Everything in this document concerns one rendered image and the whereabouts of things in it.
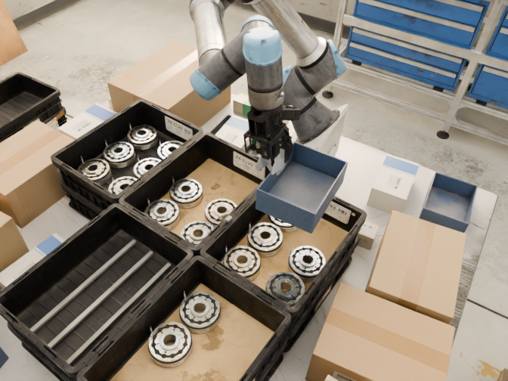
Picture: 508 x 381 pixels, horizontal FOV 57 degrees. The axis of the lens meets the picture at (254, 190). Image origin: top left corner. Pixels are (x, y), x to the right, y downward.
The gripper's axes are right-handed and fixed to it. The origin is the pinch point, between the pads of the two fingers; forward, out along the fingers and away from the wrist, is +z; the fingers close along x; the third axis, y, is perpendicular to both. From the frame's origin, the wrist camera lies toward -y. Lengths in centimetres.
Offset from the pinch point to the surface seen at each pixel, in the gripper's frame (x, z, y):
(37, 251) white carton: -60, 26, 38
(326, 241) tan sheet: 9.7, 31.4, -9.6
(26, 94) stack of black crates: -172, 40, -36
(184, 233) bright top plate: -24.3, 23.6, 13.0
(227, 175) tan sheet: -30.0, 25.8, -16.2
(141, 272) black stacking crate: -27.9, 26.3, 28.3
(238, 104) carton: -56, 31, -61
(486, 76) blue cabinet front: 22, 69, -196
